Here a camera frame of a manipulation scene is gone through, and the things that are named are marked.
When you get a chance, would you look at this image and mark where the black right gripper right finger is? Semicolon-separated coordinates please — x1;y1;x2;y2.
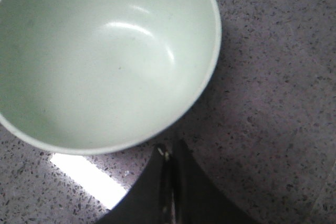
172;140;257;223

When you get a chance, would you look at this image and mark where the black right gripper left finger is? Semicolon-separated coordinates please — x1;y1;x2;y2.
97;144;173;224

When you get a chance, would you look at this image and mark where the light green bowl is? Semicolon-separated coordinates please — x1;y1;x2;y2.
1;0;222;155

